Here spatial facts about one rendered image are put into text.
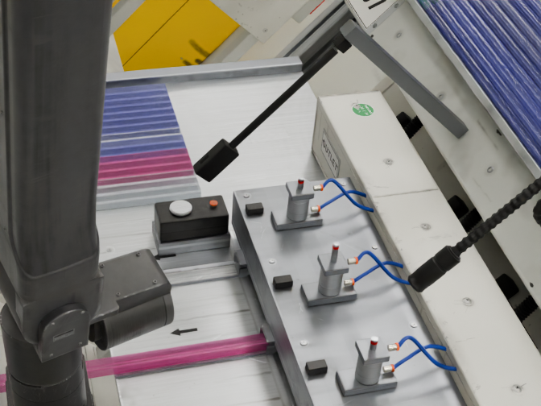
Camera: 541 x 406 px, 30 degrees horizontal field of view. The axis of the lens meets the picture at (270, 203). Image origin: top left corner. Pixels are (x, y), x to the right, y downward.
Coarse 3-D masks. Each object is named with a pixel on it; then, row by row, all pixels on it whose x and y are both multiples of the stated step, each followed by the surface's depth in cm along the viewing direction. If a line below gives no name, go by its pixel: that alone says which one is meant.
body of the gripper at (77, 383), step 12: (84, 360) 85; (84, 372) 79; (12, 384) 77; (24, 384) 76; (60, 384) 76; (72, 384) 77; (84, 384) 79; (12, 396) 79; (24, 396) 77; (36, 396) 76; (48, 396) 76; (60, 396) 77; (72, 396) 78; (84, 396) 80
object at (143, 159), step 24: (120, 96) 129; (144, 96) 130; (168, 96) 130; (120, 120) 125; (144, 120) 126; (168, 120) 126; (120, 144) 122; (144, 144) 122; (168, 144) 122; (120, 168) 118; (144, 168) 118; (168, 168) 119; (192, 168) 119; (120, 192) 115; (144, 192) 115; (168, 192) 116; (192, 192) 116
